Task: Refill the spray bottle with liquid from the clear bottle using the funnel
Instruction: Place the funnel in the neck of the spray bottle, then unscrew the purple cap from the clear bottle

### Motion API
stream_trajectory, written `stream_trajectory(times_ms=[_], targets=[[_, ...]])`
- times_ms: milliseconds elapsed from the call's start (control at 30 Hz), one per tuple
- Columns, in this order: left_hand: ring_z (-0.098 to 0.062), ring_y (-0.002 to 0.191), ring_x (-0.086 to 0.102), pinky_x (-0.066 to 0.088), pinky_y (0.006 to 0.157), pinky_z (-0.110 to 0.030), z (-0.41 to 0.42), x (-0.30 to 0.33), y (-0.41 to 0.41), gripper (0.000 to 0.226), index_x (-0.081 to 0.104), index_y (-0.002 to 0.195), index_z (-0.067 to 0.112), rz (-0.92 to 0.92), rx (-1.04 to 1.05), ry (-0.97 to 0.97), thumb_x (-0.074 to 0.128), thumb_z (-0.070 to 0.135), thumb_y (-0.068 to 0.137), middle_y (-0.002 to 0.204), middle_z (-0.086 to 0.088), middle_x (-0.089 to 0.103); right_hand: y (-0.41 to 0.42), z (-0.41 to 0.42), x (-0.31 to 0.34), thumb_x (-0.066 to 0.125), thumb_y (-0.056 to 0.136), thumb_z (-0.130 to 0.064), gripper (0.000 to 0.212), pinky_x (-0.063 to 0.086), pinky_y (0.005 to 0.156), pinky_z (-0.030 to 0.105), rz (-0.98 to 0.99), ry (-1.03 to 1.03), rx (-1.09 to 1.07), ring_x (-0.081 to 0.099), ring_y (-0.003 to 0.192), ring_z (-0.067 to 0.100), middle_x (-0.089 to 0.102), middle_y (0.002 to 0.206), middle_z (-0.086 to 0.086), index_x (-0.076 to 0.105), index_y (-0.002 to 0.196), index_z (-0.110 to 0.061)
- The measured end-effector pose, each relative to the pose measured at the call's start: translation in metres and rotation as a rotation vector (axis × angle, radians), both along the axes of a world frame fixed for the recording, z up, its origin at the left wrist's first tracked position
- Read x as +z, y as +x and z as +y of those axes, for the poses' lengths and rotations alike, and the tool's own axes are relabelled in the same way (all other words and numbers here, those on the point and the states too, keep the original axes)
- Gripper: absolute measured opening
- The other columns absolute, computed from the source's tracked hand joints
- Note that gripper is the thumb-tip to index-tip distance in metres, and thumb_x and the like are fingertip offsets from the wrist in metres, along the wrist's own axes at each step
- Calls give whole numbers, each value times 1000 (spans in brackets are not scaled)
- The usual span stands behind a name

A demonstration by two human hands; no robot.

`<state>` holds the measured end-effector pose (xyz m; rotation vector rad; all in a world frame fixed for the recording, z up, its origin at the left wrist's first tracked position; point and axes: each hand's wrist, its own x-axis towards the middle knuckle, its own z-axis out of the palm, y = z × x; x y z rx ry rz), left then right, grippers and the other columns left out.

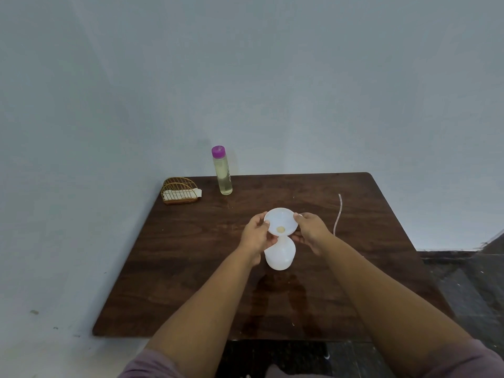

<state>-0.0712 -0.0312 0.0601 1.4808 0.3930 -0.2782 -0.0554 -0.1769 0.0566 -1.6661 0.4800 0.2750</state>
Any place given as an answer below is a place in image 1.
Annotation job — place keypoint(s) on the person's left hand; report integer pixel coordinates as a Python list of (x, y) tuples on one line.
[(254, 240)]

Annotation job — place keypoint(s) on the person's right hand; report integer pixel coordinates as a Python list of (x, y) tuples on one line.
[(315, 232)]

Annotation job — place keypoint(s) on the white plastic spray bottle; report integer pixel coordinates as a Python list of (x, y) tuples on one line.
[(280, 257)]

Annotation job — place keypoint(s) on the white plastic funnel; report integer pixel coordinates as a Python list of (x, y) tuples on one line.
[(281, 220)]

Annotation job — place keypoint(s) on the white spray trigger with tube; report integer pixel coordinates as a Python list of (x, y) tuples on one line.
[(339, 208)]

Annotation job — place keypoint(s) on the clear plastic bottle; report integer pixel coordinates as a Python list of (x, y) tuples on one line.
[(223, 179)]

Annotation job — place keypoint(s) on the purple bottle cap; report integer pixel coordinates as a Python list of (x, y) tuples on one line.
[(218, 151)]

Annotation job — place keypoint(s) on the person's right forearm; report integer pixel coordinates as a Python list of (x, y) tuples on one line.
[(393, 311)]

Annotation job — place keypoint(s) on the person's left forearm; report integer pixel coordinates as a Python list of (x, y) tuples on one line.
[(208, 311)]

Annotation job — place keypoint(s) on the person's mauve shirt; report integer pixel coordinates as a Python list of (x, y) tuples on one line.
[(472, 362)]

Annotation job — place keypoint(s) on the white folded napkins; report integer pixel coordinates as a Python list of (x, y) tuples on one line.
[(181, 194)]

